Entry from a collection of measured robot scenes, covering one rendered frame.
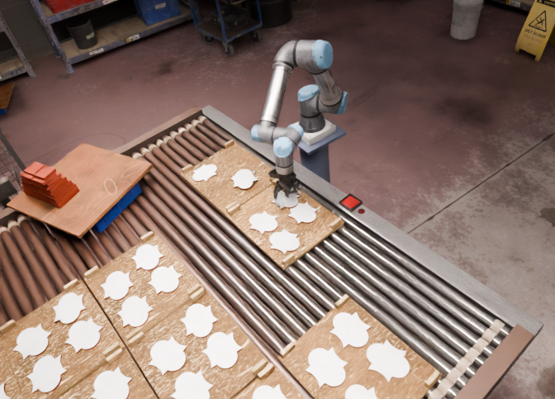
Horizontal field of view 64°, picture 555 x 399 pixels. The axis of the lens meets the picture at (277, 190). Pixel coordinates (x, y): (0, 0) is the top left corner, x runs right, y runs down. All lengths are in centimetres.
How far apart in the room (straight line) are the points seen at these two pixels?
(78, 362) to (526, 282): 244
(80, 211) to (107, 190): 16
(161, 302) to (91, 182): 77
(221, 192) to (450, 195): 185
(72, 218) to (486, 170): 285
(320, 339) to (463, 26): 423
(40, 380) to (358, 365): 111
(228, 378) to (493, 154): 285
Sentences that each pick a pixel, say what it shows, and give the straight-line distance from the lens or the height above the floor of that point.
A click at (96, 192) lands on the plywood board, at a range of 227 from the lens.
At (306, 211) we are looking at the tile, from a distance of 199.
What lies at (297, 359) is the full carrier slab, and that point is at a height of 94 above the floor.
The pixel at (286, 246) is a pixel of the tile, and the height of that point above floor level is 95.
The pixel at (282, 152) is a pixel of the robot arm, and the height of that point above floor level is 128.
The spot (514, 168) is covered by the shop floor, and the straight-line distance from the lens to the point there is 377.
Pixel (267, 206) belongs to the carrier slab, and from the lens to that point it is 205.
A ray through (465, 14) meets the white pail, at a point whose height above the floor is 28.
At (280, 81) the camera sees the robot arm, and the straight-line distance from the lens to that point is 199.
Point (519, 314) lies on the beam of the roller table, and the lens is 182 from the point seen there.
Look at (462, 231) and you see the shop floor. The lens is 323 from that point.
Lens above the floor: 241
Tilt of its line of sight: 44 degrees down
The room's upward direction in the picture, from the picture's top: 10 degrees counter-clockwise
